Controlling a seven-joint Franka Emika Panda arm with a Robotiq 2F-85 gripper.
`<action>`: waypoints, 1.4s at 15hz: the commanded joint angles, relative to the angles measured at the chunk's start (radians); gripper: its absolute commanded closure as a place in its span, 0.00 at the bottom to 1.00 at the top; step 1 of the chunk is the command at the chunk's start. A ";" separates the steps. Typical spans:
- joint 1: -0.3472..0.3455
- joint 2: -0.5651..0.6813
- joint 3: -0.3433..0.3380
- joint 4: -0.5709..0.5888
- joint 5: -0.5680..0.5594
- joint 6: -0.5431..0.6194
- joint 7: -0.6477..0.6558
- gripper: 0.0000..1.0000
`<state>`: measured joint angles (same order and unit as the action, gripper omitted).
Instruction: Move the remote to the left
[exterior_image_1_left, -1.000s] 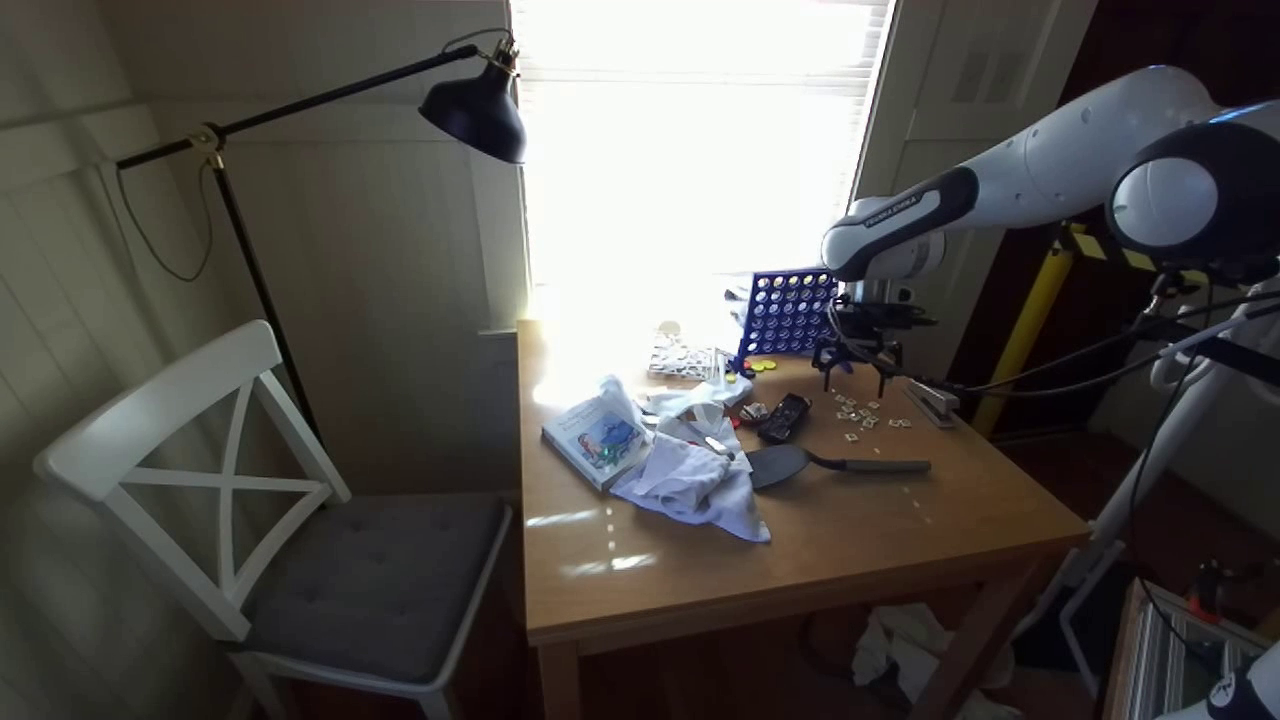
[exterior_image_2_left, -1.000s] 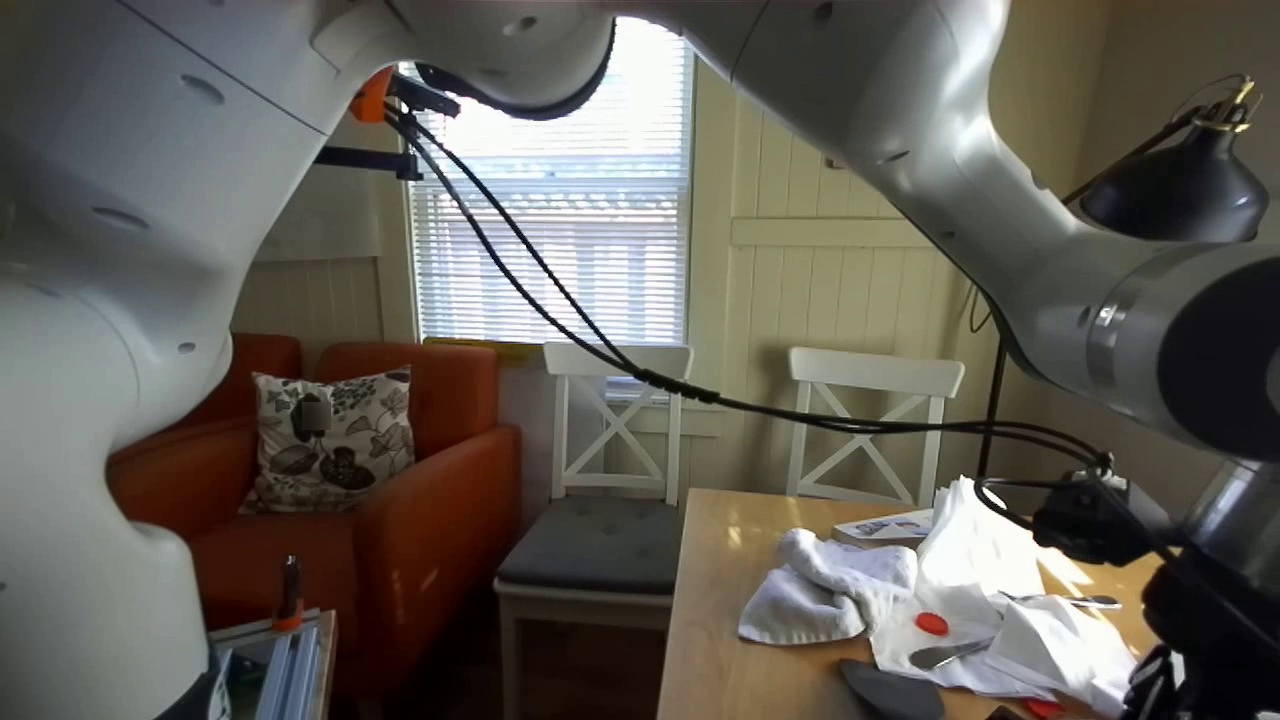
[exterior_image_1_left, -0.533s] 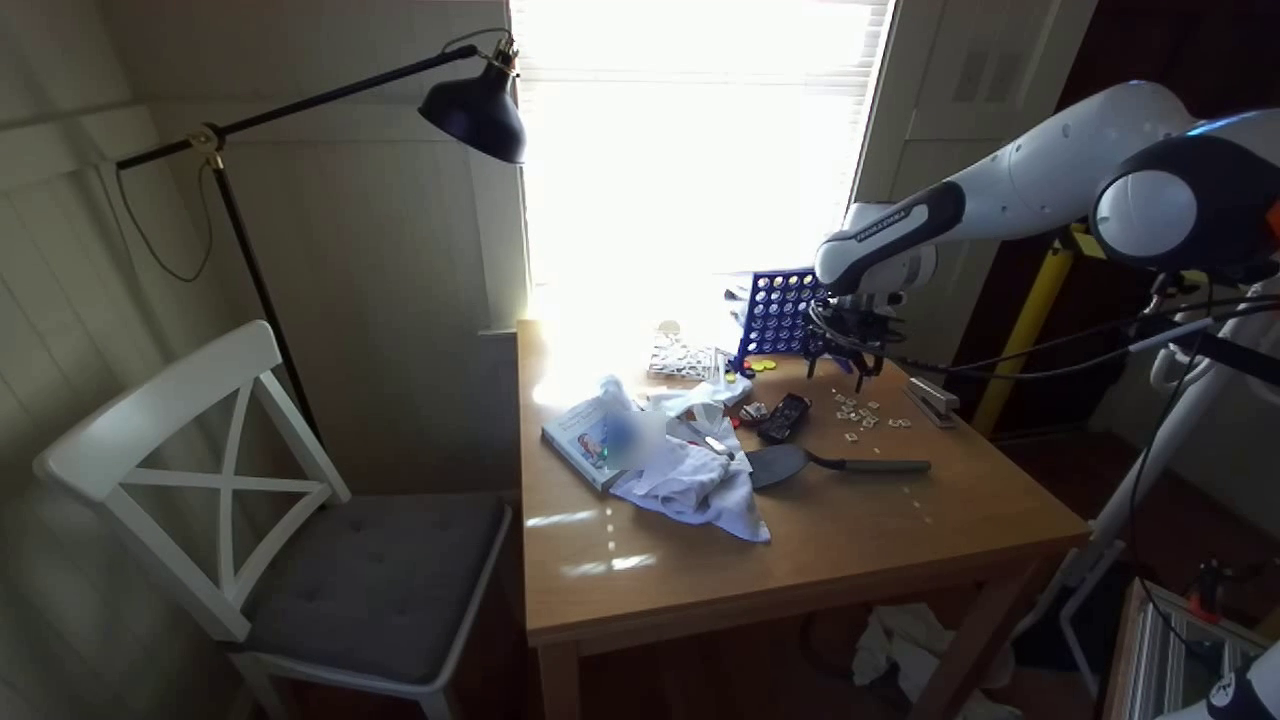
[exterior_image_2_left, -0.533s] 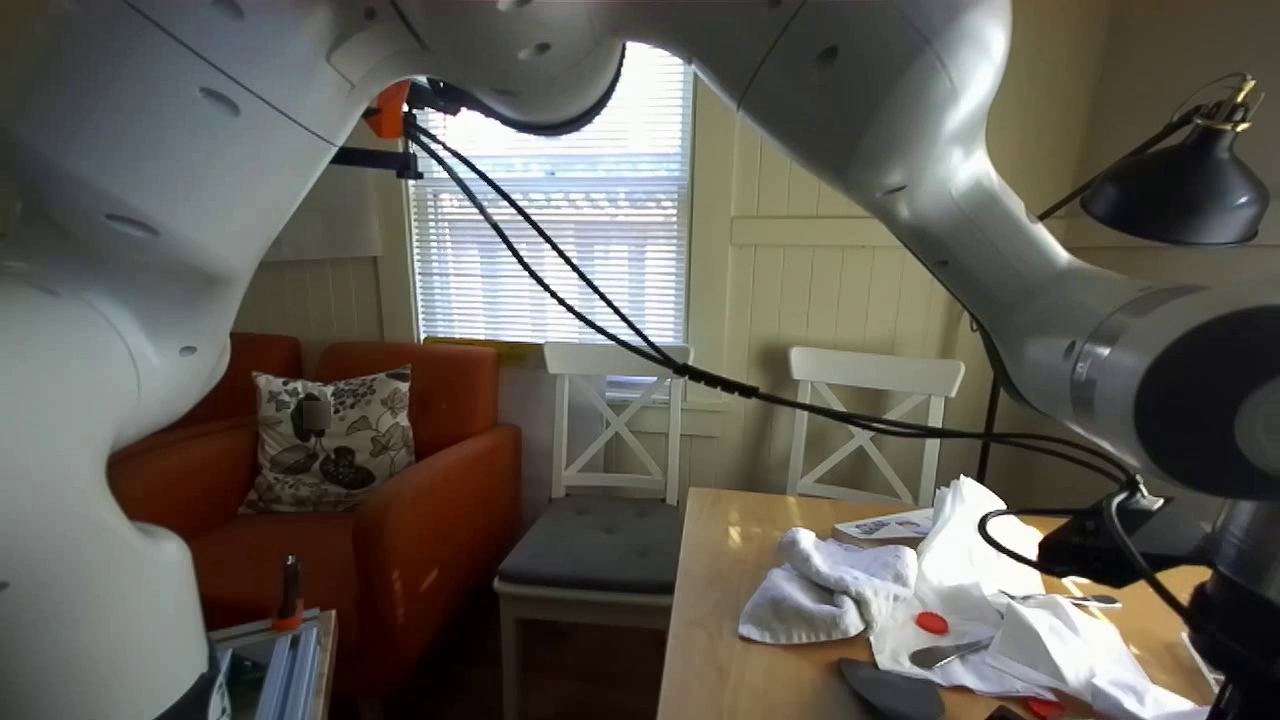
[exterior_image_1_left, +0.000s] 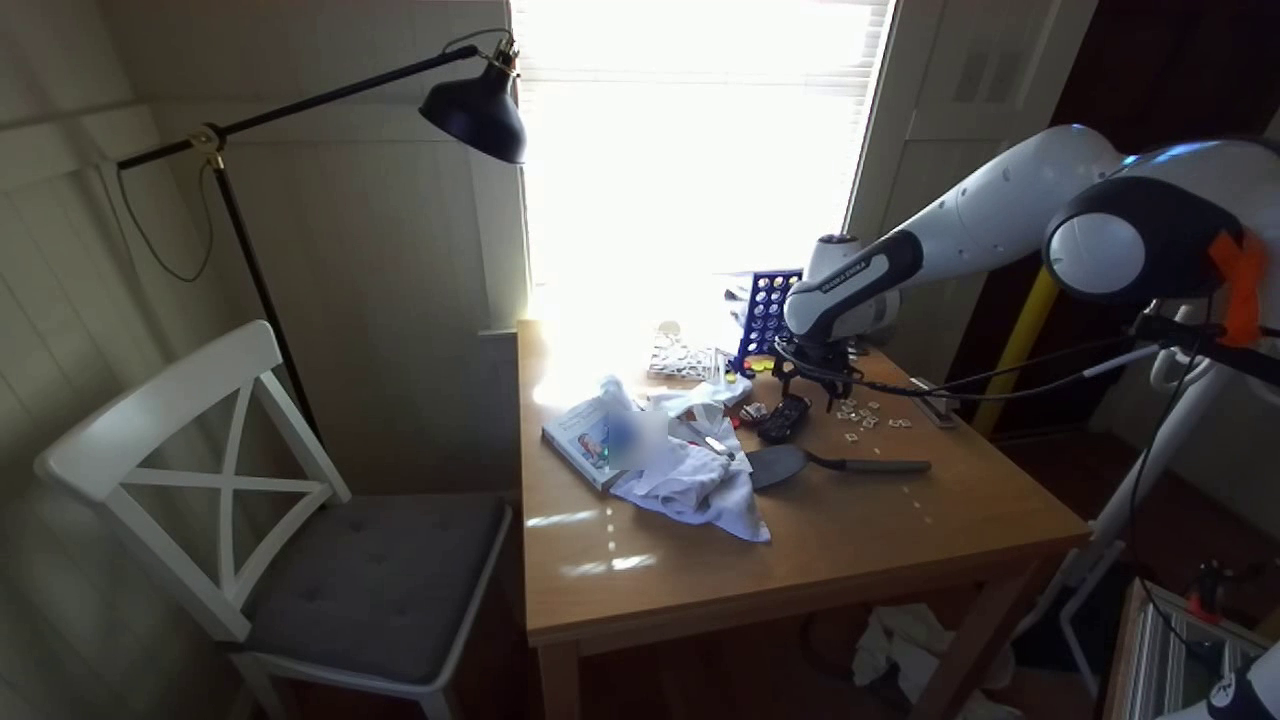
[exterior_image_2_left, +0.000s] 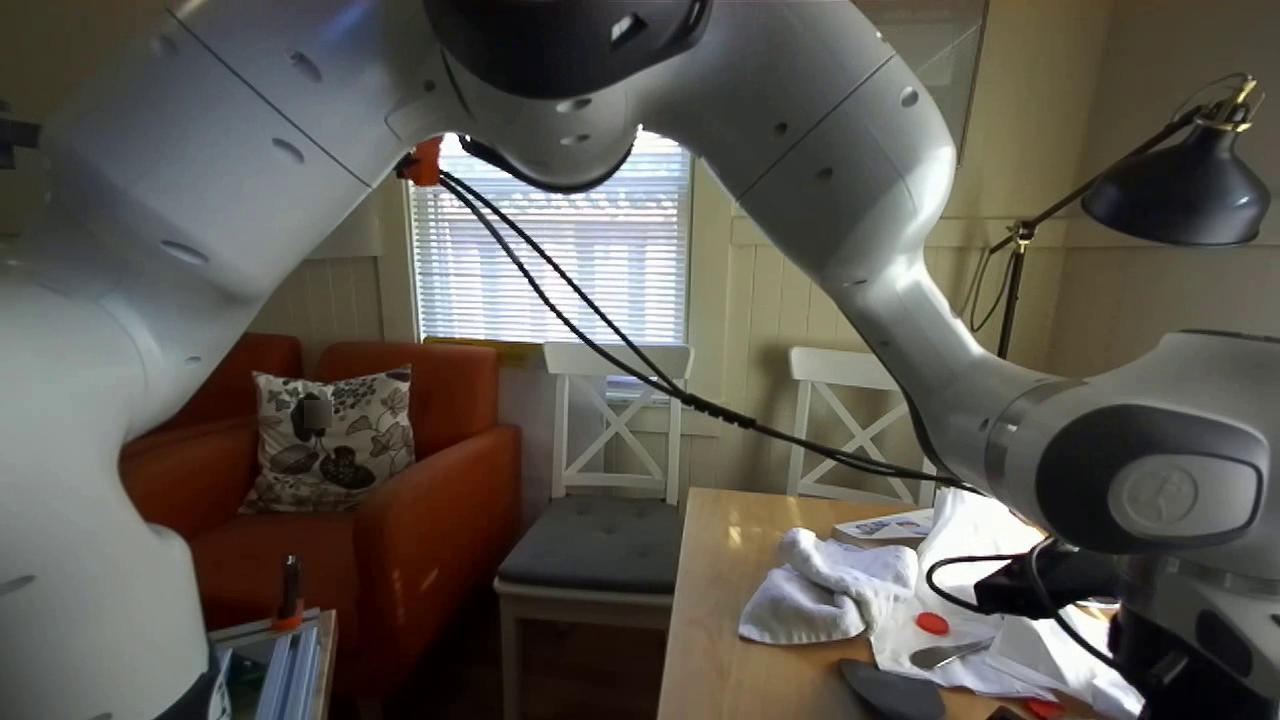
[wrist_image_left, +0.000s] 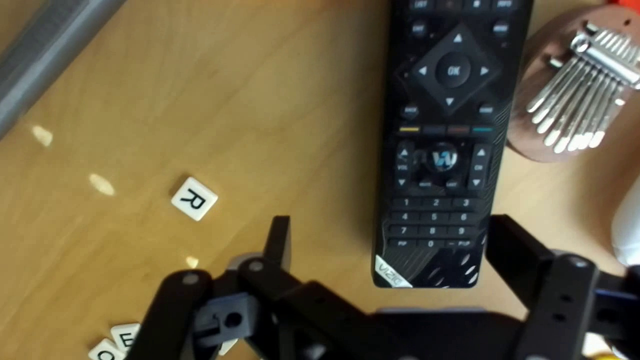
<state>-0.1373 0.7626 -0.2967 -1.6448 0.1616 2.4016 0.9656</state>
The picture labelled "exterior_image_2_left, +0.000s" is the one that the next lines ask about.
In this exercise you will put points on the orange armchair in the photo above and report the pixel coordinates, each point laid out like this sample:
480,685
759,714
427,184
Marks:
427,520

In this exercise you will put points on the grey framed wall picture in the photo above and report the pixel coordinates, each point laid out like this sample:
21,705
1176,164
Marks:
963,42

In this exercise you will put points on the white cross-back chair with cushion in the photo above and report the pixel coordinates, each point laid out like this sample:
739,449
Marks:
617,440

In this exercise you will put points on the open storage box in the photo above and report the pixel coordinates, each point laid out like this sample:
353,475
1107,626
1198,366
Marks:
273,665

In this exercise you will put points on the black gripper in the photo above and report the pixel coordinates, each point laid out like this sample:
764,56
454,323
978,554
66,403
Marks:
1182,681

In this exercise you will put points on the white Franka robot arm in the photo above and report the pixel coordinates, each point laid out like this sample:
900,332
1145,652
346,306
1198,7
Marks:
825,174

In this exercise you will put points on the window with white blinds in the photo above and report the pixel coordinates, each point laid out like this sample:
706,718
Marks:
562,280

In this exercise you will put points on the floral patterned pillow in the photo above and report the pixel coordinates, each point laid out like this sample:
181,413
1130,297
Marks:
333,440

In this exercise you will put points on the grey seat cushion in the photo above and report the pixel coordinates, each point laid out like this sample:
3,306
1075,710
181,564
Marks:
595,547

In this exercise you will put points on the black floor lamp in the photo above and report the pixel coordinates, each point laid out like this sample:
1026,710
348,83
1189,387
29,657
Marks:
1182,194

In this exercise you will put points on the dark grey flat object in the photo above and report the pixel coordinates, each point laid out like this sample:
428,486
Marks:
890,692

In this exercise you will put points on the white crumpled cloth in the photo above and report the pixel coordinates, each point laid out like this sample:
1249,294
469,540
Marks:
865,586

